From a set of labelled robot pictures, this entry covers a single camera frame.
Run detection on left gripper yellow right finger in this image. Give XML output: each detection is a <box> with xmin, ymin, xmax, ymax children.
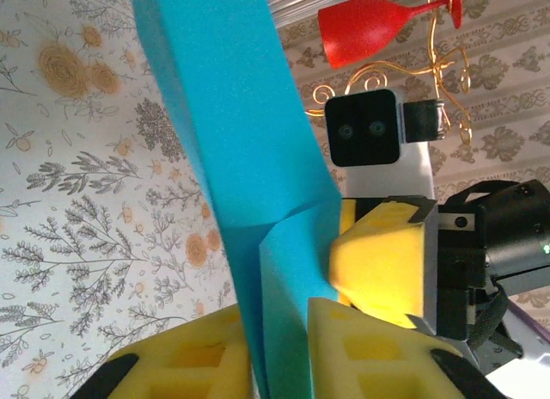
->
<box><xmin>307</xmin><ymin>298</ymin><xmax>510</xmax><ymax>399</ymax></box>

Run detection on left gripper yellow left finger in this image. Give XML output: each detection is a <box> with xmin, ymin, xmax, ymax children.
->
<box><xmin>76</xmin><ymin>308</ymin><xmax>253</xmax><ymax>399</ymax></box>

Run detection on red plastic wine glass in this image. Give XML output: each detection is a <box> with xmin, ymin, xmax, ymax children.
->
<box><xmin>317</xmin><ymin>0</ymin><xmax>465</xmax><ymax>70</ymax></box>

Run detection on floral patterned table cloth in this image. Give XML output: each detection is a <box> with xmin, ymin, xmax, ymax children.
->
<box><xmin>0</xmin><ymin>0</ymin><xmax>310</xmax><ymax>399</ymax></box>

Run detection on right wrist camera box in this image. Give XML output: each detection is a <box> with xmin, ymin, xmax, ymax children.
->
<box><xmin>324</xmin><ymin>88</ymin><xmax>407</xmax><ymax>168</ymax></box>

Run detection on gold wire stand wooden base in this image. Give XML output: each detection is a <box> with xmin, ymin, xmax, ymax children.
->
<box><xmin>304</xmin><ymin>0</ymin><xmax>474</xmax><ymax>146</ymax></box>

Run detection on aluminium side rail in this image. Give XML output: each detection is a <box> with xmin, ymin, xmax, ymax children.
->
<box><xmin>266</xmin><ymin>0</ymin><xmax>340</xmax><ymax>25</ymax></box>

